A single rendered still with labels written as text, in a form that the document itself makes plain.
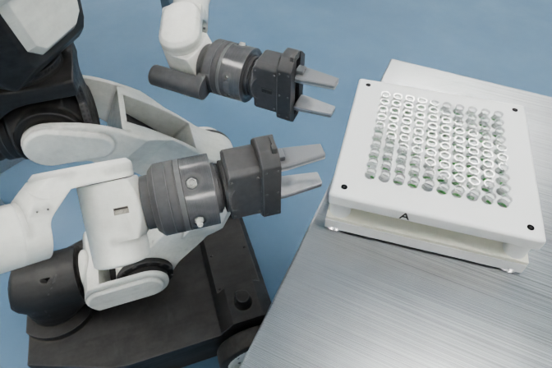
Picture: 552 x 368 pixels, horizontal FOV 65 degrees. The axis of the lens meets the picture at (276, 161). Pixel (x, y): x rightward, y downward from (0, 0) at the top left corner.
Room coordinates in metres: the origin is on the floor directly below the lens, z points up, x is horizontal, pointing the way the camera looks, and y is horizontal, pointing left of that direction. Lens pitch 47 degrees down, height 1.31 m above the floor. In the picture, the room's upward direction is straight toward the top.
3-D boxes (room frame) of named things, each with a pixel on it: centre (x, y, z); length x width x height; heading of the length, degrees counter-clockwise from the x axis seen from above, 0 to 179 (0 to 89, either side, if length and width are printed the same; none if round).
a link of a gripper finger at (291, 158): (0.37, -0.03, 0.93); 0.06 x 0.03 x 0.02; 106
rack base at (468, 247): (0.41, -0.22, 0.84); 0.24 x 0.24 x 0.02; 74
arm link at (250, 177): (0.34, 0.06, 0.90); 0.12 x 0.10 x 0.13; 106
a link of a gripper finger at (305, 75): (0.53, -0.06, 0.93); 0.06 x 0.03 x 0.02; 66
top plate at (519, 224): (0.41, -0.22, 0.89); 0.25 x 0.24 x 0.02; 164
